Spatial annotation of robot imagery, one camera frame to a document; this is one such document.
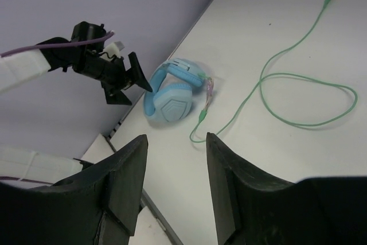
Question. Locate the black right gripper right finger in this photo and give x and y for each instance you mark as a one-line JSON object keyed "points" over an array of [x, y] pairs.
{"points": [[252, 206]]}

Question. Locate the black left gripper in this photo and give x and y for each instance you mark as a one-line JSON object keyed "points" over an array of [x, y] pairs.
{"points": [[89, 58]]}

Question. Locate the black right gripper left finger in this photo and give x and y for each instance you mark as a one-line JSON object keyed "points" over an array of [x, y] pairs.
{"points": [[56, 214]]}

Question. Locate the light blue headphones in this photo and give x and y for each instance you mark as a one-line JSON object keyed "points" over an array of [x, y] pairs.
{"points": [[173, 83]]}

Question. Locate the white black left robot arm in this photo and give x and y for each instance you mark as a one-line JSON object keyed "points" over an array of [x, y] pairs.
{"points": [[24, 64]]}

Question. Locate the metal rail strip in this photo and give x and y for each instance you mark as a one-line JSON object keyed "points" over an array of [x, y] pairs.
{"points": [[114, 187]]}

